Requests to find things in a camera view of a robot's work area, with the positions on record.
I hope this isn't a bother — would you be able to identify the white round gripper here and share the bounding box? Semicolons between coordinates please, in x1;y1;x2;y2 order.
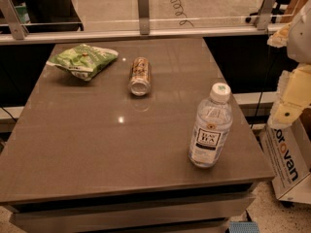
267;6;311;129

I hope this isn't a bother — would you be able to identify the clear plastic water bottle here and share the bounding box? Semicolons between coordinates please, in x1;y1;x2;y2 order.
189;83;233;168

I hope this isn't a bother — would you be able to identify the white corovan cardboard box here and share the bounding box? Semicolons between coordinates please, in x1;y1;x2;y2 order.
259;119;311;204

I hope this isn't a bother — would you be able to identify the gold drink can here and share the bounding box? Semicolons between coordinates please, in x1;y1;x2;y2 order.
128;57;151;96

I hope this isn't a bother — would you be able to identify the grey table drawer unit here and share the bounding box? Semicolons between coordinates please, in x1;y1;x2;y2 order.
0;182;259;233

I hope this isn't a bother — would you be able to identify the blue perforated pad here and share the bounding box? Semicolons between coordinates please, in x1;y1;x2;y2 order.
228;221;259;233

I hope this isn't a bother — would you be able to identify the green chip bag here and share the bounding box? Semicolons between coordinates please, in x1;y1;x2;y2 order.
47;44;119;82

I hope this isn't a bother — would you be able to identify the black cabinet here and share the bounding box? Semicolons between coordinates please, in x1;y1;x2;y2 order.
24;0;84;33

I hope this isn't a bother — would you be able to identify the clear acrylic barrier panel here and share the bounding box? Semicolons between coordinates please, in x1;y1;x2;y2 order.
0;0;311;32

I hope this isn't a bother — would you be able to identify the right metal bracket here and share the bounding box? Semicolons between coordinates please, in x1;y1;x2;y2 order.
255;0;276;30

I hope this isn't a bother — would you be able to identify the metal bracket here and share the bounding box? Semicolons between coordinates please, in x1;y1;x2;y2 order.
255;0;276;30
0;0;28;40
137;0;150;35

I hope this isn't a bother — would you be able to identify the black coiled cable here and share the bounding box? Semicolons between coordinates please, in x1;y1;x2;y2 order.
162;0;194;28

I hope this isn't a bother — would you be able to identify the middle metal bracket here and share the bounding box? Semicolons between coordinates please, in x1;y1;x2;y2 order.
137;0;150;35

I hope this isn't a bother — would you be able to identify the left metal bracket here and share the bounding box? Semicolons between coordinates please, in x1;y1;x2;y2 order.
0;0;28;40

